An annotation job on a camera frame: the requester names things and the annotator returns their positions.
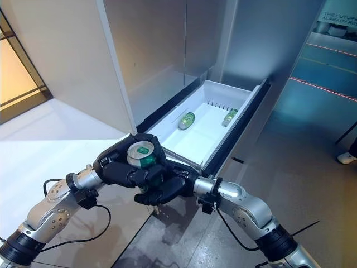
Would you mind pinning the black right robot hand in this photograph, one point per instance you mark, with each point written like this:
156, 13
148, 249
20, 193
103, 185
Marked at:
173, 187

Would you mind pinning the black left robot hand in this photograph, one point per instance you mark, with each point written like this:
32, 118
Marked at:
114, 173

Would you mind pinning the tall green drink can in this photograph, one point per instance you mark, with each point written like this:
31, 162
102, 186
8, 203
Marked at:
140, 152

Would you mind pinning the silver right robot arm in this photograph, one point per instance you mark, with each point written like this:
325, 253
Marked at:
245, 201

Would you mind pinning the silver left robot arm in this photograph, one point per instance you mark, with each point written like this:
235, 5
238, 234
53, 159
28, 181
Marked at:
50, 215

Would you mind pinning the white fridge drawer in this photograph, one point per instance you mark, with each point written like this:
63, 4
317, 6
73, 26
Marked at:
195, 139

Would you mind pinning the silver fridge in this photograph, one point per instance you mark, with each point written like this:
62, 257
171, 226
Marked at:
153, 56

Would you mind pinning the white glossy counter cabinet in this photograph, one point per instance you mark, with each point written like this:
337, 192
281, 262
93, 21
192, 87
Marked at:
131, 229

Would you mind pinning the green drink bottle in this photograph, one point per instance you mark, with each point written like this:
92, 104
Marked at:
230, 116

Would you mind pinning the tall white cabinet panel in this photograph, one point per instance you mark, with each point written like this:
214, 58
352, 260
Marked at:
69, 56

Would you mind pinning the dark framed lit window screen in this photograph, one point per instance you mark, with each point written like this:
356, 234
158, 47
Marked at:
16, 69

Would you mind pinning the white shoe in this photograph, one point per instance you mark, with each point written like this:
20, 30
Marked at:
347, 158

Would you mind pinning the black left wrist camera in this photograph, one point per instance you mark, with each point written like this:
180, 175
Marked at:
85, 196

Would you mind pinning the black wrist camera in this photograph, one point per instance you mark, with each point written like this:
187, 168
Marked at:
85, 196
206, 205

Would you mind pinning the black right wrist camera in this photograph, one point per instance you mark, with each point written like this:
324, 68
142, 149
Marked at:
206, 205

